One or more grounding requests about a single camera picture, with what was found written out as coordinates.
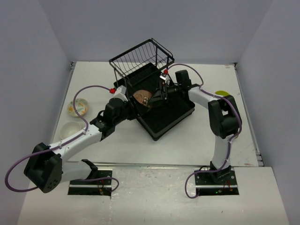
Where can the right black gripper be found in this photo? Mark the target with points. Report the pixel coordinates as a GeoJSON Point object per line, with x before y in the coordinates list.
{"type": "Point", "coordinates": [158, 95]}

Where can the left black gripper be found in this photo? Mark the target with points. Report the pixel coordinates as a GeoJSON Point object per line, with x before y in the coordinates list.
{"type": "Point", "coordinates": [137, 110]}

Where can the brown ceramic bowl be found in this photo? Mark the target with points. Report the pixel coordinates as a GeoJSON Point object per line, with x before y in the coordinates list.
{"type": "Point", "coordinates": [142, 97]}

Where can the white orange leaf bowl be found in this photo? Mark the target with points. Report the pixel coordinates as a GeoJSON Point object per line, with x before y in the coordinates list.
{"type": "Point", "coordinates": [81, 106]}

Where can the yellow green bowl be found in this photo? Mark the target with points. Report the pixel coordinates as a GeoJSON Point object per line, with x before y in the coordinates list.
{"type": "Point", "coordinates": [222, 93]}

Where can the red floral bowl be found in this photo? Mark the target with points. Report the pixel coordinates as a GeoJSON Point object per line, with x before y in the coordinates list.
{"type": "Point", "coordinates": [69, 129]}

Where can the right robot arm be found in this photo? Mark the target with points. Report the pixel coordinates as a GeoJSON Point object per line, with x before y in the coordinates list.
{"type": "Point", "coordinates": [224, 118]}

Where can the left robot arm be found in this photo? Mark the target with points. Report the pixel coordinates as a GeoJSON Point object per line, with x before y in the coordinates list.
{"type": "Point", "coordinates": [48, 166]}

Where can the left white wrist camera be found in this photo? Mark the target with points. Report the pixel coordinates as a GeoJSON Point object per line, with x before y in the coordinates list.
{"type": "Point", "coordinates": [121, 93]}

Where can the black wire dish rack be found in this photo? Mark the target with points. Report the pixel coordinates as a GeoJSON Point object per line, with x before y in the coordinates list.
{"type": "Point", "coordinates": [139, 68]}

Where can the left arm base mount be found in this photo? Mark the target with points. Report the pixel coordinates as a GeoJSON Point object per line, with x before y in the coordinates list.
{"type": "Point", "coordinates": [99, 187]}

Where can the aluminium rail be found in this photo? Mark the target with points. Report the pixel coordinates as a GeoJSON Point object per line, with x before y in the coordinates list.
{"type": "Point", "coordinates": [145, 166]}

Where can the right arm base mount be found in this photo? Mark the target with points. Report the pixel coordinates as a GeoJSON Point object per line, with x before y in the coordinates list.
{"type": "Point", "coordinates": [207, 185]}

